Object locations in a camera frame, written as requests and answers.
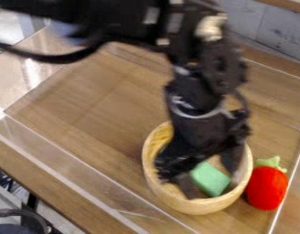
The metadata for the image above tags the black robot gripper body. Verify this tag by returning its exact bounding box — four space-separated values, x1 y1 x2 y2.
155 107 252 183

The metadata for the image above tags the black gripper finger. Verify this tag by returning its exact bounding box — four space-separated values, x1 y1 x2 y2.
221 145 245 175
177 173 207 199

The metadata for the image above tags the green rectangular stick block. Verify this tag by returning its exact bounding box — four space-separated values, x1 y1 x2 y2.
190 162 233 197

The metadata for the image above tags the brown wooden bowl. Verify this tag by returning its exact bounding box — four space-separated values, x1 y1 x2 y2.
142 122 254 215

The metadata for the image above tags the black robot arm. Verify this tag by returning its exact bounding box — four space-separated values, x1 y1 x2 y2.
0 0 252 199

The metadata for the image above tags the red toy strawberry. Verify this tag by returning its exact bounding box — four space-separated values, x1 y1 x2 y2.
246 155 289 211

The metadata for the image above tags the black table clamp base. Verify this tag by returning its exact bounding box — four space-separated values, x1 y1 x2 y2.
0 204 64 234

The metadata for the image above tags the clear acrylic tray enclosure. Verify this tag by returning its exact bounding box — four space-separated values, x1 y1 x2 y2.
0 17 300 234

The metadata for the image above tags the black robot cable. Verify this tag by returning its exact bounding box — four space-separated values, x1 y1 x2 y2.
0 30 109 65

